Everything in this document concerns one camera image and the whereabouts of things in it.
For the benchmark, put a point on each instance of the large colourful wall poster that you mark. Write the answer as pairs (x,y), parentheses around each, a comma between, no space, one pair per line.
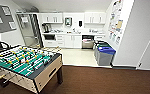
(115,15)

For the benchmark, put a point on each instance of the blue recycling bin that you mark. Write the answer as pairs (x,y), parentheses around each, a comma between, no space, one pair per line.
(99,42)

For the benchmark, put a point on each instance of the small green white poster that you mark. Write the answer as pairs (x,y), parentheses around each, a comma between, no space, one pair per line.
(113,37)

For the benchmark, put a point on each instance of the white wall cabinet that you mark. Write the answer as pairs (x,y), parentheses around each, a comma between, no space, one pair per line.
(95,18)

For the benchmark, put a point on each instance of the grey bin green lid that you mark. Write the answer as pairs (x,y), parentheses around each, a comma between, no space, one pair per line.
(102,46)

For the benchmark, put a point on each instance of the stainless steel dishwasher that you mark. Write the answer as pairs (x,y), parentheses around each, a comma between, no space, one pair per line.
(87,42)

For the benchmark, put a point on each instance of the white microwave cabinet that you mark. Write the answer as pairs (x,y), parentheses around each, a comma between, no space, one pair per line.
(49,42)

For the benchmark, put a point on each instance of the small black white poster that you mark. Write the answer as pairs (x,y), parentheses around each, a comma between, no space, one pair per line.
(118,40)

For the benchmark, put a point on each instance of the white two-door sink cabinet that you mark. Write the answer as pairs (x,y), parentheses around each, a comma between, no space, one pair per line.
(72,41)

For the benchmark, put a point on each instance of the chrome faucet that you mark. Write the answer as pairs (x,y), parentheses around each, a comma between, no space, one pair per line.
(74,30)

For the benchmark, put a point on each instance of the white drawer cabinet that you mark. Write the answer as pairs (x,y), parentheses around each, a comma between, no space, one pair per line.
(60,40)
(99,37)

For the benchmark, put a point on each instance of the green foosball table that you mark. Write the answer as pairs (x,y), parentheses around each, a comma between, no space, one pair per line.
(24,66)

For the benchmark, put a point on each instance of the small blue white poster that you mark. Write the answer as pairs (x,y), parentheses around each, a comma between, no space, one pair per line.
(110,35)

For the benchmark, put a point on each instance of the grey bin blue lid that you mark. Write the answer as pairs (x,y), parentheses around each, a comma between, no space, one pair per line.
(106,56)

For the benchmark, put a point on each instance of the stainless steel refrigerator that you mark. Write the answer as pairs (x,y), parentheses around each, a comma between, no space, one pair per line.
(29,30)

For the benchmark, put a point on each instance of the black built-in microwave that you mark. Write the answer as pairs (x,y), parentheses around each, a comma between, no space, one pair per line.
(49,37)

